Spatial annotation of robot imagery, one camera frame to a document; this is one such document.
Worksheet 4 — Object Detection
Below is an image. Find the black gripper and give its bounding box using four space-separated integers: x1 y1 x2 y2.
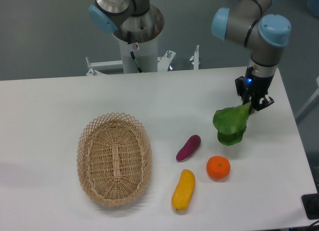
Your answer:
235 66 274 114

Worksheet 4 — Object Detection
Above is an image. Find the green leafy vegetable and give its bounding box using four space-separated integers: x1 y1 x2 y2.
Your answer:
212 102 251 146

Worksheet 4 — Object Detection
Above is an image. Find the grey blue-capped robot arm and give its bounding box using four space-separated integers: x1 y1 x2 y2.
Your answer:
88 0 291 112

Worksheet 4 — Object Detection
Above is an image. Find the white table leg right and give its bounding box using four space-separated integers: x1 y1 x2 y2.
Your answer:
295 77 319 125

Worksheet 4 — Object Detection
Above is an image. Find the purple sweet potato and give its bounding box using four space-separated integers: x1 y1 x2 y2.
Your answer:
176 135 201 162

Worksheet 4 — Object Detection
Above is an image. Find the orange tangerine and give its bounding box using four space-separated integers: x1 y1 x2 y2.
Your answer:
206 156 231 180

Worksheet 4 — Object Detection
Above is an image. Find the yellow mango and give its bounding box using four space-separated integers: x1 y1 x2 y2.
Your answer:
171 169 196 212

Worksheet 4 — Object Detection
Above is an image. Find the black device at table edge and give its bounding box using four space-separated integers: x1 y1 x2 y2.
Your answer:
301 194 319 220

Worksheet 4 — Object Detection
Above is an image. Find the woven wicker basket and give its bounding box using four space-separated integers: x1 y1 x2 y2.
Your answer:
77 113 152 207

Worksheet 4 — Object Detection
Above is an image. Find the white metal base frame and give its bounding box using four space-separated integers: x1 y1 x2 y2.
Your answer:
86 44 201 76

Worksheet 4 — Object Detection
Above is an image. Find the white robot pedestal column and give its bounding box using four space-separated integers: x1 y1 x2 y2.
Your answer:
110 3 165 73

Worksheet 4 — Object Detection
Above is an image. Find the black cable on pedestal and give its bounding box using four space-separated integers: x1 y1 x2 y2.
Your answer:
127 31 143 73

